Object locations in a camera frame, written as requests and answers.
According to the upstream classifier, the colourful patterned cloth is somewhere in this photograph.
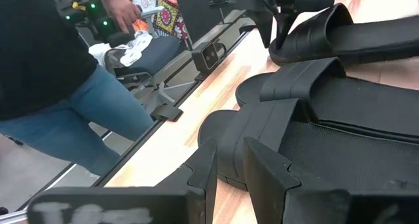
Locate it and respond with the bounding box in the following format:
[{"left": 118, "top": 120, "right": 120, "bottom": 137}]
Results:
[{"left": 118, "top": 0, "right": 190, "bottom": 41}]

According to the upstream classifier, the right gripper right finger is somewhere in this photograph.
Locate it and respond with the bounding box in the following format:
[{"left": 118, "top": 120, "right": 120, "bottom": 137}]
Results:
[{"left": 243, "top": 137, "right": 419, "bottom": 224}]

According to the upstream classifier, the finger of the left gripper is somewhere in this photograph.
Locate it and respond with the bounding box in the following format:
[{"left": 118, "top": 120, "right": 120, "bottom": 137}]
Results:
[
  {"left": 251, "top": 9, "right": 274, "bottom": 49},
  {"left": 274, "top": 10, "right": 297, "bottom": 50}
]

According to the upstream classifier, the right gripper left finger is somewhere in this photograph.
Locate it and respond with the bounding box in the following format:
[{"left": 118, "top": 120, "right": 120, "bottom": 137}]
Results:
[{"left": 27, "top": 140, "right": 219, "bottom": 224}]

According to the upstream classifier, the black panel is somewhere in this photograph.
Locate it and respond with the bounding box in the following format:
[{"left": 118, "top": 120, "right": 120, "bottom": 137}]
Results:
[{"left": 172, "top": 0, "right": 245, "bottom": 43}]

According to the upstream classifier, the long black frame rail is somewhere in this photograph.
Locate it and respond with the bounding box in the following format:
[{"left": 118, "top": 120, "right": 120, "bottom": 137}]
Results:
[{"left": 93, "top": 20, "right": 255, "bottom": 188}]

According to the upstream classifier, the white cloth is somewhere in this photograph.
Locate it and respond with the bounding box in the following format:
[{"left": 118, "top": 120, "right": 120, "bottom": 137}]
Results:
[{"left": 88, "top": 29, "right": 154, "bottom": 68}]

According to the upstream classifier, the person's hand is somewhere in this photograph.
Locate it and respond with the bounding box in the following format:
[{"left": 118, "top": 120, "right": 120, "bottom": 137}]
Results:
[{"left": 103, "top": 0, "right": 143, "bottom": 34}]

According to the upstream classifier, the black rubber slide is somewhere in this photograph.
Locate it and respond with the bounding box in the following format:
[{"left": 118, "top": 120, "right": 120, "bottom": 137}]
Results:
[
  {"left": 268, "top": 3, "right": 419, "bottom": 67},
  {"left": 197, "top": 98, "right": 419, "bottom": 193},
  {"left": 235, "top": 56, "right": 419, "bottom": 143}
]

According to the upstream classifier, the black frame bracket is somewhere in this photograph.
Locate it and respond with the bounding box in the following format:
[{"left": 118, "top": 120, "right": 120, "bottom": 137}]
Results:
[{"left": 149, "top": 103, "right": 184, "bottom": 123}]

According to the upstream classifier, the black table camera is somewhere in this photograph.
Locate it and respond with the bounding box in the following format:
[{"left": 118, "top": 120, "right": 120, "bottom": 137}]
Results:
[{"left": 191, "top": 41, "right": 227, "bottom": 81}]

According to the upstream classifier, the person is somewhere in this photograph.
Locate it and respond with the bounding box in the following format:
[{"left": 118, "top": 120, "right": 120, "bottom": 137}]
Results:
[{"left": 0, "top": 0, "right": 155, "bottom": 177}]

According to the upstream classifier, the office chair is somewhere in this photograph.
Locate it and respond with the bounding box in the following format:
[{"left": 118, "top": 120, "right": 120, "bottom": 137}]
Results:
[{"left": 103, "top": 35, "right": 184, "bottom": 115}]

